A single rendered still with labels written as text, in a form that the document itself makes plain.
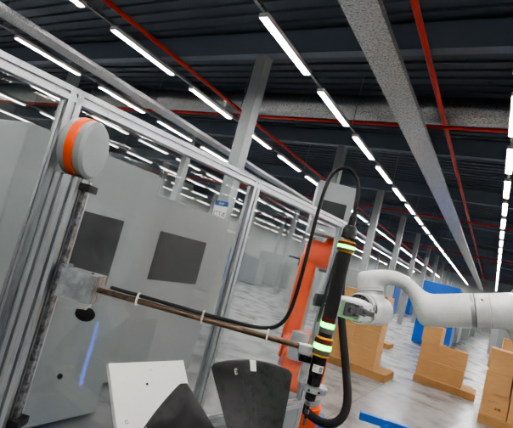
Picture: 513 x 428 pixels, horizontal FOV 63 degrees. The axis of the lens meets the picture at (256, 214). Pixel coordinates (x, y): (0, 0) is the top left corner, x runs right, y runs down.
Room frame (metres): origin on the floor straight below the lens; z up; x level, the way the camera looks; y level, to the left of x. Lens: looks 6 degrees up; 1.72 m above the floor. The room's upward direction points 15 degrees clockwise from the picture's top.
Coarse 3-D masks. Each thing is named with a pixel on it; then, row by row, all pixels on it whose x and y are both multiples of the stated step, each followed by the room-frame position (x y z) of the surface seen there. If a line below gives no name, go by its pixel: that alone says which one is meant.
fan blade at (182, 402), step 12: (180, 384) 0.89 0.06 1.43; (168, 396) 0.87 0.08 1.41; (180, 396) 0.88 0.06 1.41; (192, 396) 0.89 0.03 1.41; (168, 408) 0.86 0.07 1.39; (180, 408) 0.87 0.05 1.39; (192, 408) 0.89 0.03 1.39; (156, 420) 0.85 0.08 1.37; (168, 420) 0.86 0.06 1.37; (180, 420) 0.87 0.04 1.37; (192, 420) 0.88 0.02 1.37; (204, 420) 0.89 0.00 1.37
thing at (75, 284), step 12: (60, 264) 1.07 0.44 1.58; (72, 264) 1.11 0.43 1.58; (60, 276) 1.06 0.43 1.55; (72, 276) 1.06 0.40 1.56; (84, 276) 1.06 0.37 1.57; (96, 276) 1.06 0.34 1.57; (60, 288) 1.06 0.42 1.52; (72, 288) 1.06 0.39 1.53; (84, 288) 1.05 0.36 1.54; (96, 288) 1.07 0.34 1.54; (72, 300) 1.06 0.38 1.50; (84, 300) 1.05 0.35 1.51; (96, 300) 1.10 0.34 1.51
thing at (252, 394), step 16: (224, 368) 1.15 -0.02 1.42; (240, 368) 1.16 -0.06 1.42; (256, 368) 1.17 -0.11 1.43; (272, 368) 1.19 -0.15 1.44; (224, 384) 1.13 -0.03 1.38; (240, 384) 1.13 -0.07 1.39; (256, 384) 1.14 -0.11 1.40; (272, 384) 1.15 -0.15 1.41; (288, 384) 1.17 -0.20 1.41; (224, 400) 1.11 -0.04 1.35; (240, 400) 1.11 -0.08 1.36; (256, 400) 1.11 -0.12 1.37; (272, 400) 1.12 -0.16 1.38; (224, 416) 1.09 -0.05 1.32; (240, 416) 1.09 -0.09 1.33; (256, 416) 1.09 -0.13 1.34; (272, 416) 1.09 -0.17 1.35
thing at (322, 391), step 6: (300, 342) 1.05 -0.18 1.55; (300, 348) 1.03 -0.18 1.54; (306, 348) 1.03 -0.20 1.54; (300, 354) 1.02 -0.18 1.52; (306, 354) 1.03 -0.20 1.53; (300, 360) 1.02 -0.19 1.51; (306, 360) 1.02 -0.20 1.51; (306, 366) 1.03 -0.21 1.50; (300, 372) 1.03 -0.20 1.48; (306, 372) 1.03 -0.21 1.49; (300, 378) 1.03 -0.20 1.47; (306, 378) 1.03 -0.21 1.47; (300, 384) 1.03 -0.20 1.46; (306, 384) 1.03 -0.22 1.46; (306, 390) 1.01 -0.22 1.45; (312, 390) 1.00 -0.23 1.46; (318, 390) 1.01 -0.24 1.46; (324, 390) 1.02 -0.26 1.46
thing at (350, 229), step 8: (352, 216) 1.03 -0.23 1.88; (352, 224) 1.03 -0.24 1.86; (344, 232) 1.03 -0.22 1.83; (352, 232) 1.02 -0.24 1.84; (312, 360) 1.04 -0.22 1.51; (320, 360) 1.02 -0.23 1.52; (312, 368) 1.03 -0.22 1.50; (320, 368) 1.02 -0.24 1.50; (312, 376) 1.03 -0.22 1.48; (320, 376) 1.02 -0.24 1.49; (312, 384) 1.02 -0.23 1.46; (312, 400) 1.03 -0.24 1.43
